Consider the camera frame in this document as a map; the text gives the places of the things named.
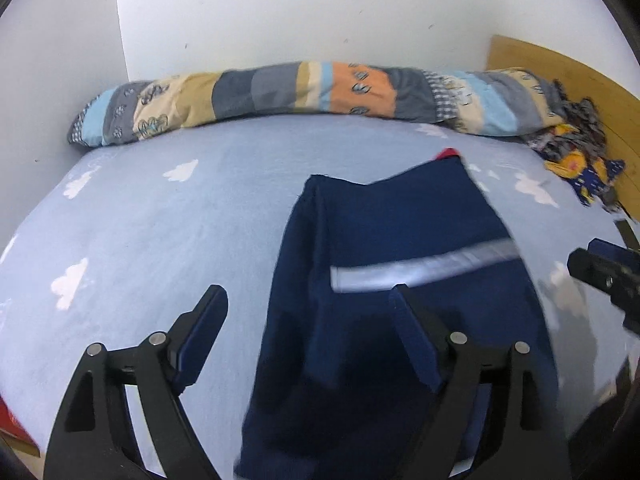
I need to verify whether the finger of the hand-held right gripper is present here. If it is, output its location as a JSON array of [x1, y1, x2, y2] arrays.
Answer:
[[567, 247, 633, 311], [587, 237, 640, 273]]

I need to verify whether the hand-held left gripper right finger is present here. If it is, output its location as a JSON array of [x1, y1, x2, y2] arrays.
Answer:
[[389, 284, 571, 480]]

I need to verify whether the dark patterned cloth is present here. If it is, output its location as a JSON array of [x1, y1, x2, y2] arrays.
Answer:
[[520, 77, 631, 211]]

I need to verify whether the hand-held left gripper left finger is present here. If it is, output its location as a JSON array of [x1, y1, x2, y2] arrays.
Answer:
[[42, 284, 229, 480]]

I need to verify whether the rolled patchwork quilt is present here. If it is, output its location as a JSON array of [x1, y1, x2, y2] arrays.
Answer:
[[67, 60, 568, 148]]

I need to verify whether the black strap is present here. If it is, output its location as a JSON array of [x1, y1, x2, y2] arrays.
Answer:
[[614, 219, 637, 250]]

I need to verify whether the navy jacket with red collar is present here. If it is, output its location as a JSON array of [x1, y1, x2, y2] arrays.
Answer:
[[234, 147, 566, 480]]

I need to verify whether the wooden headboard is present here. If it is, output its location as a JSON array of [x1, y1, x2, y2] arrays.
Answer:
[[485, 35, 640, 221]]

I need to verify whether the red box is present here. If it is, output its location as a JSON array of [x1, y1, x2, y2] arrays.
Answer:
[[0, 395, 41, 458]]

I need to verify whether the light blue cloud-print bed sheet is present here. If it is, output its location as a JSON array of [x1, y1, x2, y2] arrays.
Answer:
[[0, 112, 640, 480]]

